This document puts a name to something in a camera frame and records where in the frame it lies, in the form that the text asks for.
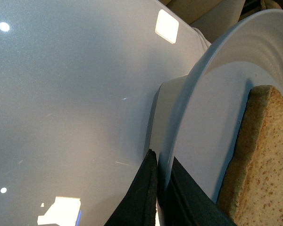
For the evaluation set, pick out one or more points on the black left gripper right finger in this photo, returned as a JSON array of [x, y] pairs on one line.
[[184, 203]]

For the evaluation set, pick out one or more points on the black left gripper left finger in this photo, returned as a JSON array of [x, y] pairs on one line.
[[138, 207]]

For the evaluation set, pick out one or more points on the brown bread slice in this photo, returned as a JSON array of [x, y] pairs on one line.
[[252, 189]]

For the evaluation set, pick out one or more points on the white round plate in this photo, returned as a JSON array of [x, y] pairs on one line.
[[195, 119]]

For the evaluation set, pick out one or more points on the beige chair right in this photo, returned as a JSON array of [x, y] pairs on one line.
[[218, 21]]

